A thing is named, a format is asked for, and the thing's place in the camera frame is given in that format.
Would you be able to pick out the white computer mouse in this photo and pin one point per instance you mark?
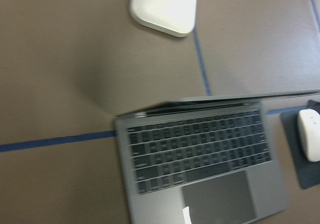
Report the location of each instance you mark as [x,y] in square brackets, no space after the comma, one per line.
[308,122]

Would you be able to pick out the black mouse pad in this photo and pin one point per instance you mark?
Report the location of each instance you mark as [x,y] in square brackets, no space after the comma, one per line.
[308,173]

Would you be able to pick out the grey laptop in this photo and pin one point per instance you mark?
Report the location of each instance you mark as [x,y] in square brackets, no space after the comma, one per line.
[202,160]

